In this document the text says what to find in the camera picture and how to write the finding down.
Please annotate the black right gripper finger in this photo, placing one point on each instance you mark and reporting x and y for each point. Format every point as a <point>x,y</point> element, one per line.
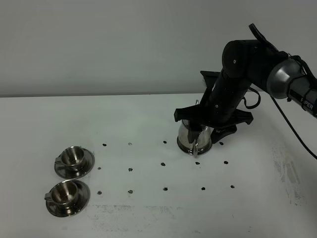
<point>218,134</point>
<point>194,131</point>

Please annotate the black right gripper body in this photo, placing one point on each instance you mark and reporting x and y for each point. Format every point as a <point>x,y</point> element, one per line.
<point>218,105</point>

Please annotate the stainless steel teapot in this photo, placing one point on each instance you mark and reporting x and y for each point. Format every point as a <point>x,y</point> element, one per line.
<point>196,148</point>

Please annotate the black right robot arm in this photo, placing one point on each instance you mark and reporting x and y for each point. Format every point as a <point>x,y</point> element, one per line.
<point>245,63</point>

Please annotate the far stainless steel teacup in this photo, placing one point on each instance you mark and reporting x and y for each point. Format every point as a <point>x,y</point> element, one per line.
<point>72,158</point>

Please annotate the stainless steel teacup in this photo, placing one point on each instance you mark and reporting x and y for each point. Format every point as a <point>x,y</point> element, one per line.
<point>72,158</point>
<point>64,194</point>

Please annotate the near stainless steel teacup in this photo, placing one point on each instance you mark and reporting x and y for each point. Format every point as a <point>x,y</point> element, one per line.
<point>64,194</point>

